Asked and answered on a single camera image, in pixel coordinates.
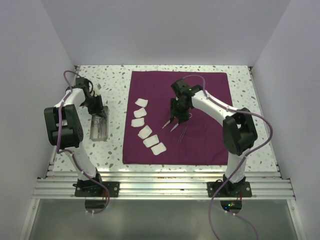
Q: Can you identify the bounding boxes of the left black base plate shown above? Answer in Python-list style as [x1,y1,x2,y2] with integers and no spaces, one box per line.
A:
[72,180,120,198]

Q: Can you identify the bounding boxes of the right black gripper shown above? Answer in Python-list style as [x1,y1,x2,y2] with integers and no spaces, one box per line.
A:
[170,97,191,124]

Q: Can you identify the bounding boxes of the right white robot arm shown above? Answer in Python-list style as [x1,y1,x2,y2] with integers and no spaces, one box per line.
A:
[166,78,258,197]

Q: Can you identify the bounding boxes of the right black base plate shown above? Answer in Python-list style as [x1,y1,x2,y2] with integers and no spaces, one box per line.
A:
[206,179,253,198]

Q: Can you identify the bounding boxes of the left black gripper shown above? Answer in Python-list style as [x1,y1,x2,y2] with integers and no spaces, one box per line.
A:
[81,94,106,118]

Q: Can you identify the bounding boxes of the steel forceps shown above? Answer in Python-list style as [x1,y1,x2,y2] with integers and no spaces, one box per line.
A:
[178,126,188,142]

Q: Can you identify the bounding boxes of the purple cloth mat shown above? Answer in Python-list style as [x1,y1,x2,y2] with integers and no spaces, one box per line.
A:
[122,71,233,166]

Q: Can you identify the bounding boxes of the white gauze pad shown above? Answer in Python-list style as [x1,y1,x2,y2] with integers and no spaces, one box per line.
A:
[143,134,160,148]
[138,125,152,140]
[135,98,148,108]
[131,117,145,128]
[151,142,167,156]
[133,107,147,118]

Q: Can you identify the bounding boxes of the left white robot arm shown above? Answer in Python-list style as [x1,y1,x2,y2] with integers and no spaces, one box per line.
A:
[44,77,107,197]

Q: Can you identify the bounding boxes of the steel hemostat clamp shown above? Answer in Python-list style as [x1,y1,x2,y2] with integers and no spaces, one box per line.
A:
[93,118,100,135]

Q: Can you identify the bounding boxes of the stainless steel instrument tray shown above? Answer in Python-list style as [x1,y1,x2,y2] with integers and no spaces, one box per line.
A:
[89,106,109,142]

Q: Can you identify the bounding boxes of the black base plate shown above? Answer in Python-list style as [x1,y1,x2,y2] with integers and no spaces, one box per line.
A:
[72,180,120,198]
[206,179,253,198]

